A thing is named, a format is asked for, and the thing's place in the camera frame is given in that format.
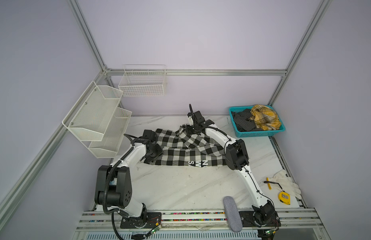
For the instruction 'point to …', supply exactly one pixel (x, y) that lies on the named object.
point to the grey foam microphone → (233, 214)
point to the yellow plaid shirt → (265, 117)
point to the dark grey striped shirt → (242, 121)
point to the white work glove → (287, 184)
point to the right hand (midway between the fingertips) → (184, 129)
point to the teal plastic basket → (255, 133)
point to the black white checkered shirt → (187, 148)
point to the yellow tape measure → (284, 197)
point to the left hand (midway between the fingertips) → (160, 156)
